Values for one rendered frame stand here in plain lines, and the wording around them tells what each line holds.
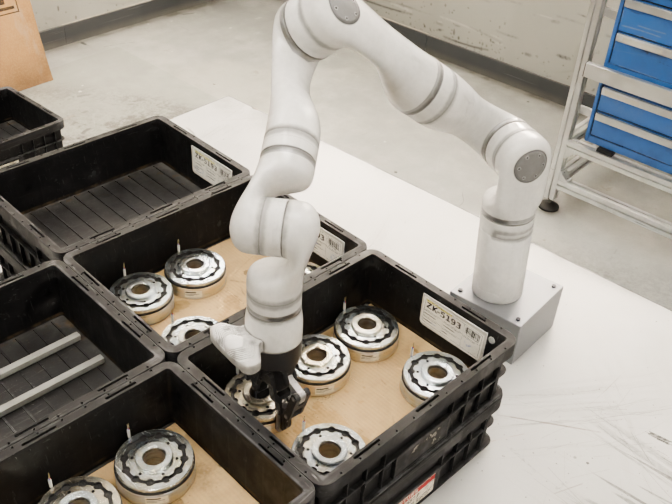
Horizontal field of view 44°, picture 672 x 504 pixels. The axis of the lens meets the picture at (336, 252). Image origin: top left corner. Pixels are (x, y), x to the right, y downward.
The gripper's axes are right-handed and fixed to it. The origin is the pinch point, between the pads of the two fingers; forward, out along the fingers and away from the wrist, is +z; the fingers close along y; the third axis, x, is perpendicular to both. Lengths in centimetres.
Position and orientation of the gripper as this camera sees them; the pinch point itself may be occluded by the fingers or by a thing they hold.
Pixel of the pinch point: (272, 409)
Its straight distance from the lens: 119.8
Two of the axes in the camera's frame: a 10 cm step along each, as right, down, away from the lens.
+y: -6.4, -4.8, 6.0
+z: -0.6, 8.1, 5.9
